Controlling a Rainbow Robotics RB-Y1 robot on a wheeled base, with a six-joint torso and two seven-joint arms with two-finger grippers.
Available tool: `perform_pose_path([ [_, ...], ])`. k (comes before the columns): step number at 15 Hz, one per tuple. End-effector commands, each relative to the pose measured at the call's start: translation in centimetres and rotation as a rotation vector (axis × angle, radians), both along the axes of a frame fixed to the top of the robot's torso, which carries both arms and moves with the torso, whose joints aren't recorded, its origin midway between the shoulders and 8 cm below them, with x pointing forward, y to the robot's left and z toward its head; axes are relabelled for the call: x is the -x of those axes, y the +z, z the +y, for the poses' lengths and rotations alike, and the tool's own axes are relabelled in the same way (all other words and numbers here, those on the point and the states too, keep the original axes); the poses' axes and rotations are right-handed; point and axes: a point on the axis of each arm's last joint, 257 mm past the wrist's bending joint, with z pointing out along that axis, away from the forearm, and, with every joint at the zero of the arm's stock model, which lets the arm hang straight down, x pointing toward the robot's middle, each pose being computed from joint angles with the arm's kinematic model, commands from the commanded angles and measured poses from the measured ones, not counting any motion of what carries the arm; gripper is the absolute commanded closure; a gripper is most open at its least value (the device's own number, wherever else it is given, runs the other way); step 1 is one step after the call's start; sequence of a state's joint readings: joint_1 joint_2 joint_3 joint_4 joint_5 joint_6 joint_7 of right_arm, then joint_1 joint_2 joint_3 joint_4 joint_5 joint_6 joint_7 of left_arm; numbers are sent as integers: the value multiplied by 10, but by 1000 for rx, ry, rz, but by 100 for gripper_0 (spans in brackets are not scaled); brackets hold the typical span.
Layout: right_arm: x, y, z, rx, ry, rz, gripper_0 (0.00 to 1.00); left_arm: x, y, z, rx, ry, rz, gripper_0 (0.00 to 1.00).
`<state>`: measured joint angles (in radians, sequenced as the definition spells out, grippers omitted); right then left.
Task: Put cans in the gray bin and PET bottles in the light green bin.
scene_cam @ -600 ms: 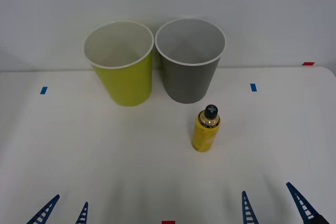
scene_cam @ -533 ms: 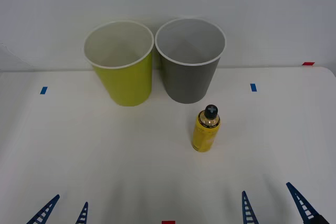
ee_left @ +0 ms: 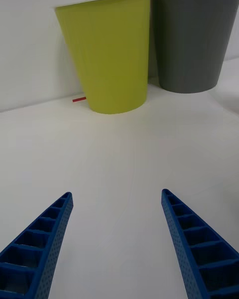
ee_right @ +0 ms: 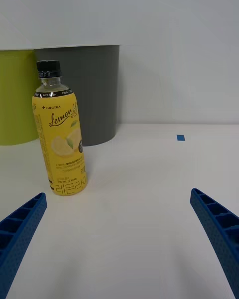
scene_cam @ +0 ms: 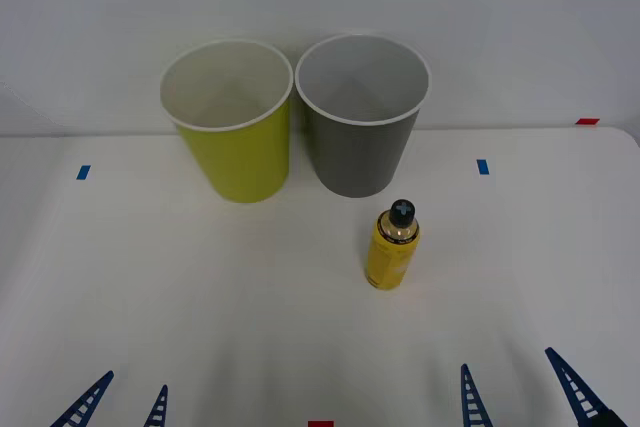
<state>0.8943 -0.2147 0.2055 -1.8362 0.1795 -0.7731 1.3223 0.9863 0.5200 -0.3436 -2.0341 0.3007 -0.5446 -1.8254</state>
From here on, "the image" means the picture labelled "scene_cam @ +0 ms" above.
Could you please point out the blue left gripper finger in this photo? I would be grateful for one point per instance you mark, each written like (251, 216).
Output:
(164, 391)
(106, 377)

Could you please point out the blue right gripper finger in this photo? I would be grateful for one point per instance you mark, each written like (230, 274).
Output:
(466, 371)
(610, 419)

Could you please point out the yellow bottle with black cap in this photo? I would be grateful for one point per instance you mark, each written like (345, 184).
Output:
(387, 262)

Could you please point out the yellow-green plastic waste bin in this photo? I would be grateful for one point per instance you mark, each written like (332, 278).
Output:
(245, 162)

